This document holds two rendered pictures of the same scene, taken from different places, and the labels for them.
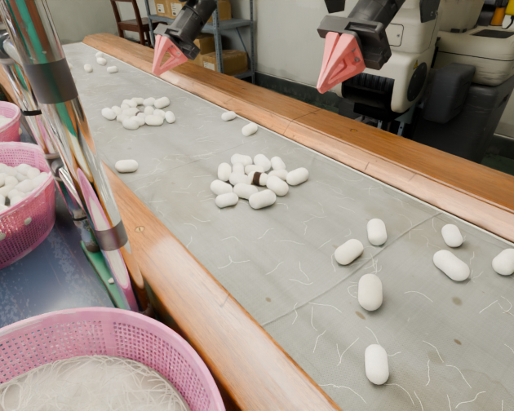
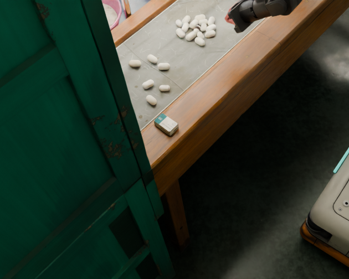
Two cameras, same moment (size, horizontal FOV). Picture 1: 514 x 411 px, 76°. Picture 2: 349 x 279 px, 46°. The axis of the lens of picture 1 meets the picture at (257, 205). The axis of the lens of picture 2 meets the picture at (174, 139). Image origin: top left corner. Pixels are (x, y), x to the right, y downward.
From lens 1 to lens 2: 1.26 m
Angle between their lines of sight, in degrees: 60
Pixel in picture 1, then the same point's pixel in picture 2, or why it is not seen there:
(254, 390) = not seen: hidden behind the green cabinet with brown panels
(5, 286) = not seen: outside the picture
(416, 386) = not seen: hidden behind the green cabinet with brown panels
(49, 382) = (108, 12)
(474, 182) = (196, 97)
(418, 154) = (221, 81)
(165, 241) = (147, 12)
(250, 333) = (116, 37)
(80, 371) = (112, 16)
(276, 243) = (158, 42)
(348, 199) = (189, 61)
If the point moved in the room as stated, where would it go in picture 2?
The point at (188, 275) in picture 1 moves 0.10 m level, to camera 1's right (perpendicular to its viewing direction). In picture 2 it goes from (134, 21) to (137, 42)
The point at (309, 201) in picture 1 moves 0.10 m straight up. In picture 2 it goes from (185, 49) to (183, 25)
